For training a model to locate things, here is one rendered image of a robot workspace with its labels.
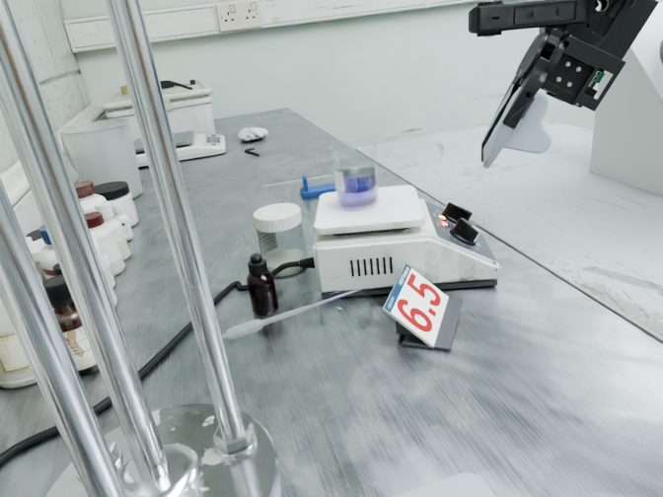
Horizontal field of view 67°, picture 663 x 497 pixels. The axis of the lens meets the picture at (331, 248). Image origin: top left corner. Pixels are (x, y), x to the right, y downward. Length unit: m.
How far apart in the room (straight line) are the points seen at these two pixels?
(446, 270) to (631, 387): 0.20
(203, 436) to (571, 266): 0.52
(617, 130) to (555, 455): 0.62
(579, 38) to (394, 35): 1.54
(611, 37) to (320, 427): 0.47
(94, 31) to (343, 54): 0.86
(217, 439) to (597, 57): 0.52
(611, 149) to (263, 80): 1.34
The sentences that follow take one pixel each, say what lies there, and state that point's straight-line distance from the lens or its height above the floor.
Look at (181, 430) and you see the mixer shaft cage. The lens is 0.18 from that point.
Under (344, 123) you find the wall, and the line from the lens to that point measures 2.06.
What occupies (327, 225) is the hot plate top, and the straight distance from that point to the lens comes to 0.54.
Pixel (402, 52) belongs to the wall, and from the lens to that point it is 2.12.
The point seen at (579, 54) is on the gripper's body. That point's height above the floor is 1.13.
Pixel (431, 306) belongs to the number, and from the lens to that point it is 0.52.
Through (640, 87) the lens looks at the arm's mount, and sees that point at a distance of 0.88.
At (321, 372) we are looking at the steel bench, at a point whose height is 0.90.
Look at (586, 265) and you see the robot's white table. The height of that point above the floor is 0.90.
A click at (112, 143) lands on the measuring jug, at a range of 1.07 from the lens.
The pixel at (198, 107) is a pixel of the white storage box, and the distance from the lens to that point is 1.57.
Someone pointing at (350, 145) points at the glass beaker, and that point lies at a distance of 0.60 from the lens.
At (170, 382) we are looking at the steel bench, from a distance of 0.50.
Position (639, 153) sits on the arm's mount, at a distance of 0.89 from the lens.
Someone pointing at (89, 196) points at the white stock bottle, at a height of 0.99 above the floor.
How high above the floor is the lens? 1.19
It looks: 24 degrees down
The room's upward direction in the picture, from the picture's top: 7 degrees counter-clockwise
